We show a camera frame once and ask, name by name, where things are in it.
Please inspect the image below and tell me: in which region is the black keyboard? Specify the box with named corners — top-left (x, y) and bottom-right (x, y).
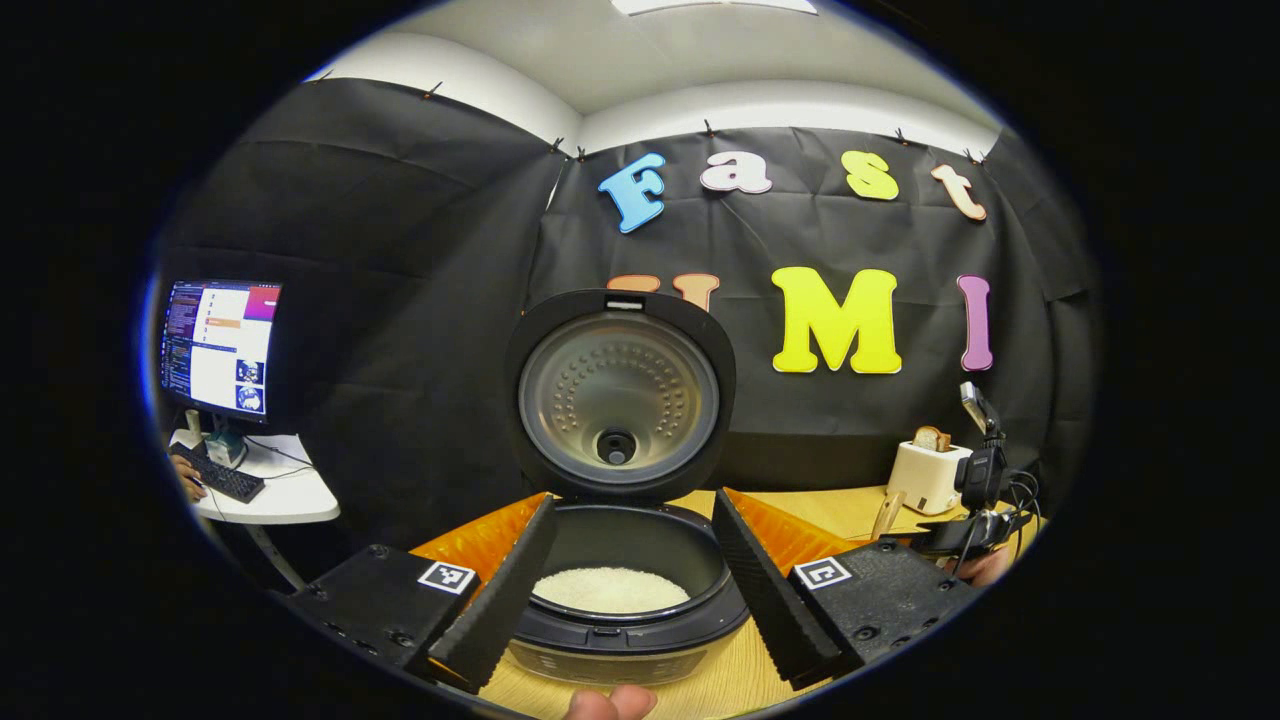
top-left (172, 443), bottom-right (266, 504)

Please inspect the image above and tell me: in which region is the white side desk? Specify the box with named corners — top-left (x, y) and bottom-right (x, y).
top-left (168, 430), bottom-right (341, 591)

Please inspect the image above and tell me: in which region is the black and white rice cooker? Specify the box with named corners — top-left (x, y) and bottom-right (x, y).
top-left (503, 288), bottom-right (751, 688)

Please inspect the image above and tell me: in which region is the white rice heap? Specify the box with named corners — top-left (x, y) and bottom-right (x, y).
top-left (533, 567), bottom-right (691, 614)

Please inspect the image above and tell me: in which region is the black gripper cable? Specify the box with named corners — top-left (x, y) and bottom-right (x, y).
top-left (998, 468), bottom-right (1043, 561)

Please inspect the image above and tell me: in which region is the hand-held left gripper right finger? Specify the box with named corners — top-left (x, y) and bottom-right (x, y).
top-left (710, 487), bottom-right (981, 691)

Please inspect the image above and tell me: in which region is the ceiling light panel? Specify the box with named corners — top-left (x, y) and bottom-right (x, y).
top-left (610, 0), bottom-right (819, 16)

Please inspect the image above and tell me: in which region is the computer monitor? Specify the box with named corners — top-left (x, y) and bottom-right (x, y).
top-left (160, 280), bottom-right (283, 421)

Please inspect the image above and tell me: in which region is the black backdrop cloth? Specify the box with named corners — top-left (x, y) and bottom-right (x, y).
top-left (150, 75), bottom-right (1101, 581)

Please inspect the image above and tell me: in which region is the white toaster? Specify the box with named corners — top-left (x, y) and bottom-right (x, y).
top-left (886, 440), bottom-right (973, 516)

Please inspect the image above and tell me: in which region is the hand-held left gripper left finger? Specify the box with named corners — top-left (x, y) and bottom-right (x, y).
top-left (290, 493), bottom-right (558, 694)

